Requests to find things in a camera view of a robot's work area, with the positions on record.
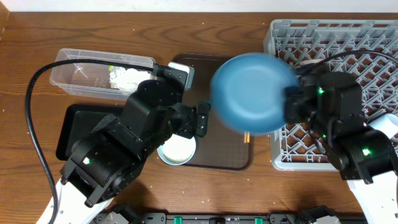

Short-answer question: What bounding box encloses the dark blue plate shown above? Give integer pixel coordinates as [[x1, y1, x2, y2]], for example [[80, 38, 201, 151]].
[[210, 53, 299, 135]]

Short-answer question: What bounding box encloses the white napkin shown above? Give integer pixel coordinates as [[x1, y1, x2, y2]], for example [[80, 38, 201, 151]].
[[115, 68, 150, 91]]

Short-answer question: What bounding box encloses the foil wrapper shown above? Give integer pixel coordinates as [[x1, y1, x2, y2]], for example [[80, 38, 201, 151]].
[[108, 65, 120, 88]]

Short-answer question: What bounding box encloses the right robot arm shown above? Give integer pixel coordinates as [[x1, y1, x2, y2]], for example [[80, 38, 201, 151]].
[[284, 63, 397, 223]]

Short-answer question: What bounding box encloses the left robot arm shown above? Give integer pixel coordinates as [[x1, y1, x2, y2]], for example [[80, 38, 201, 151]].
[[39, 64, 210, 223]]

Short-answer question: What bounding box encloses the grey dishwasher rack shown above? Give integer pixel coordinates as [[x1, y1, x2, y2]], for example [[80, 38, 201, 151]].
[[263, 19, 397, 172]]

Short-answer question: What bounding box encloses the light blue rice bowl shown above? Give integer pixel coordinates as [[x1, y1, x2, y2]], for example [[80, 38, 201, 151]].
[[157, 134, 197, 166]]

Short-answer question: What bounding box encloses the brown serving tray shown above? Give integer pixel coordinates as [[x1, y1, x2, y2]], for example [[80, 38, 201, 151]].
[[173, 53, 254, 171]]

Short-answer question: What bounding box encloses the clear plastic bin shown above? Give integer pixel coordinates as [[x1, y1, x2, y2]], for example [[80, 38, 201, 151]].
[[50, 49, 155, 101]]

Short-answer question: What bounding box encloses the black tray bin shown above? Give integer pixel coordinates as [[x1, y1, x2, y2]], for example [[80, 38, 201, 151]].
[[55, 104, 123, 161]]

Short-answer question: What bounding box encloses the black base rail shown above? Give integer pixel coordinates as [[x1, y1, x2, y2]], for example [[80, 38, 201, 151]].
[[90, 212, 367, 224]]

